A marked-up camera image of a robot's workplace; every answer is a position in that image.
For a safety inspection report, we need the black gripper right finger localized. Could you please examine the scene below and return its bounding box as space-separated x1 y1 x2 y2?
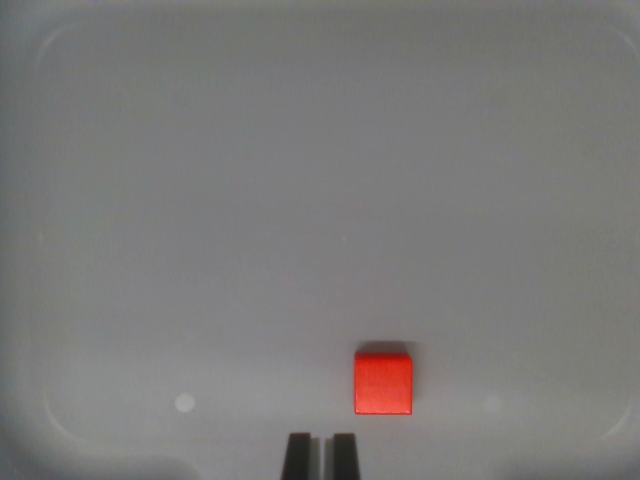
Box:
324 432 364 480

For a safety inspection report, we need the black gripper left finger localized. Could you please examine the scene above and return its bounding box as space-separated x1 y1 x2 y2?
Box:
282 432 321 480

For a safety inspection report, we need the red cube block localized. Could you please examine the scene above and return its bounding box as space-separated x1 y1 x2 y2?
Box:
353 351 415 417

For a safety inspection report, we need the white plastic tray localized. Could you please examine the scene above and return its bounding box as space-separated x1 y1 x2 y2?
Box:
0 0 640 480

